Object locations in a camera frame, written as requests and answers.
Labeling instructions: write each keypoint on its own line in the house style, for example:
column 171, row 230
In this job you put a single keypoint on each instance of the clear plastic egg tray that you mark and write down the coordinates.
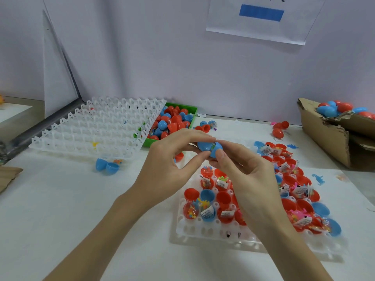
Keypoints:
column 96, row 125
column 205, row 231

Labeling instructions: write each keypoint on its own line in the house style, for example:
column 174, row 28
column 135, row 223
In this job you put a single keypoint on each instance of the flat brown cardboard sheet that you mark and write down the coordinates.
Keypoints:
column 8, row 177

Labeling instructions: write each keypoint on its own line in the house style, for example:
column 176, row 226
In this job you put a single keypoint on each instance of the small blue toy piece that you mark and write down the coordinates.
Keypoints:
column 319, row 179

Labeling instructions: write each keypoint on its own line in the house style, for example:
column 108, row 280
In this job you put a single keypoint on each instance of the clear triangular panel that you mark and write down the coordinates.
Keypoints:
column 60, row 70

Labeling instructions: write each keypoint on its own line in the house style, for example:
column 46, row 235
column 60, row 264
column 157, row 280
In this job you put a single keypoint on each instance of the pile of finished eggs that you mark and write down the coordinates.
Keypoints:
column 348, row 108

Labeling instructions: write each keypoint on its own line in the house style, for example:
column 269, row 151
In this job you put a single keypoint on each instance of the small orange toy piece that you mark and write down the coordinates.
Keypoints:
column 118, row 162

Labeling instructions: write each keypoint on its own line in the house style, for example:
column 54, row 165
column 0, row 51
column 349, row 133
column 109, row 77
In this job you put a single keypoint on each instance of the green plastic tray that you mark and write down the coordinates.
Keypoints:
column 193, row 107

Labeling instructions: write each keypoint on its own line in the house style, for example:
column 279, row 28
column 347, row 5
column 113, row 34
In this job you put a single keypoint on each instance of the person's right hand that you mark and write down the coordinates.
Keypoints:
column 252, row 184

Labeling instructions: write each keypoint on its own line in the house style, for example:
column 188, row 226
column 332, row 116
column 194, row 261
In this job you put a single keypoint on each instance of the person's left hand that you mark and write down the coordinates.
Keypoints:
column 161, row 172

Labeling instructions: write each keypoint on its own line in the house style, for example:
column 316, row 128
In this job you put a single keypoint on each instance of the person's left forearm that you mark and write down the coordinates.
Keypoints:
column 91, row 243

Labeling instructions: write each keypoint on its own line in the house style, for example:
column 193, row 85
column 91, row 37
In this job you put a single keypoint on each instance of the cardboard box of capsules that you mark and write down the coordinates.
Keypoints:
column 325, row 132

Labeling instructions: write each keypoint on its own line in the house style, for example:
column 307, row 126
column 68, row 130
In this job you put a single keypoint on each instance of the person's right forearm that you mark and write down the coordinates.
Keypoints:
column 299, row 251

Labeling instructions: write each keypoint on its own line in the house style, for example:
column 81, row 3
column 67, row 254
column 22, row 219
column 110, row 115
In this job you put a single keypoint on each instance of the grey metal rail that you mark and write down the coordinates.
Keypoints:
column 38, row 132

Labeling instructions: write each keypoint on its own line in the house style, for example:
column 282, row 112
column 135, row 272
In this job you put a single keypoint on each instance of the white paper sign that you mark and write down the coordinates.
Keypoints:
column 302, row 20

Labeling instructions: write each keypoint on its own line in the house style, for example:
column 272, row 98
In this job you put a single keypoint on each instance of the small capsule cluster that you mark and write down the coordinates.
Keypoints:
column 205, row 125

